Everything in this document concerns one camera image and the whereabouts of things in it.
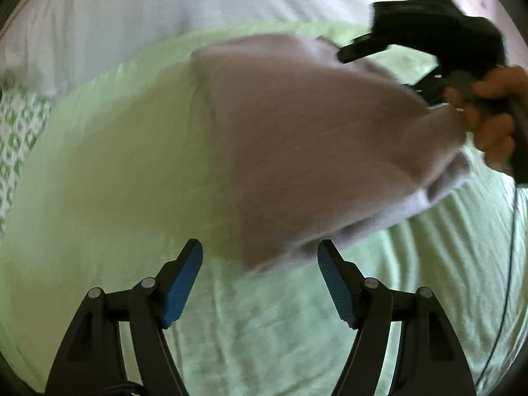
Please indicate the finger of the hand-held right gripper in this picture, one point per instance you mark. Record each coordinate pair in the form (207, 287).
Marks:
(431, 88)
(359, 49)

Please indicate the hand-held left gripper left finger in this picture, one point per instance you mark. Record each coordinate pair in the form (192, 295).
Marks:
(183, 288)

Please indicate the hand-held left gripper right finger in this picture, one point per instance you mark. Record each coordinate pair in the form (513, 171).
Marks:
(336, 284)

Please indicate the beige knitted sweater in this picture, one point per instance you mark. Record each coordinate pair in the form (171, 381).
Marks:
(309, 132)

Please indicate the person's right hand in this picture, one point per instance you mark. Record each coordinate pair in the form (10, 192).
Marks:
(491, 132)

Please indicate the green bed sheet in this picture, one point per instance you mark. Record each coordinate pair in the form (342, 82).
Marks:
(123, 173)

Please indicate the white striped quilt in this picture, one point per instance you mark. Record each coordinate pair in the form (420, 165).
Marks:
(165, 4)

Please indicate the green checked pillow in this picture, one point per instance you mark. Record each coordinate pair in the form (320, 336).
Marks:
(16, 140)

